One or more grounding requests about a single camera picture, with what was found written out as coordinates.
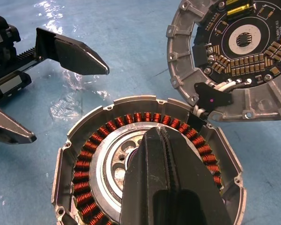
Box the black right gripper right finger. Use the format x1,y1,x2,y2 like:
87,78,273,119
160,126,232,225

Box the silver motor housing copper windings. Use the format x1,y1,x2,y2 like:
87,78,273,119
51,95,247,225

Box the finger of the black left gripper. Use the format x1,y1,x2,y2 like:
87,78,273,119
35,27,110,76
0,100,37,145

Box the white round disc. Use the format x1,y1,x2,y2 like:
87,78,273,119
166,0,281,122

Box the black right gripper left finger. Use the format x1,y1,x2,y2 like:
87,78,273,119
118,127,178,225

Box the silver spoked rotor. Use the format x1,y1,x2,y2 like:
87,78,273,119
90,123,207,218

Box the white motor lead wires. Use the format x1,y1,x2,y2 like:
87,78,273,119
192,78,252,118

